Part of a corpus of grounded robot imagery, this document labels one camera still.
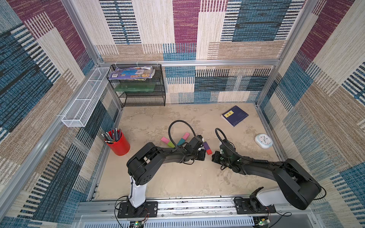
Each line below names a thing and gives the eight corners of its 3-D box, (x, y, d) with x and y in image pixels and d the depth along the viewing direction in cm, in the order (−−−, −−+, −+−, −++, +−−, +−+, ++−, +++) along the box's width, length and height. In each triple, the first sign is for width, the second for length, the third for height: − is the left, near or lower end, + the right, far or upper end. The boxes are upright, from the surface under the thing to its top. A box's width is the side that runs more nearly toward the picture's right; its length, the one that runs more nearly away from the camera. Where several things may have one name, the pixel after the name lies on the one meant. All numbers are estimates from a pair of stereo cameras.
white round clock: (257, 148, 97) (259, 146, 94) (253, 136, 103) (255, 133, 101) (272, 148, 97) (275, 146, 94) (267, 136, 103) (269, 133, 101)
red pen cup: (113, 156, 95) (102, 143, 82) (117, 142, 101) (108, 129, 88) (128, 156, 94) (119, 143, 82) (131, 142, 101) (124, 129, 88)
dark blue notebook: (233, 126, 109) (234, 125, 107) (221, 116, 116) (221, 114, 114) (247, 116, 115) (248, 114, 114) (235, 107, 122) (235, 105, 120)
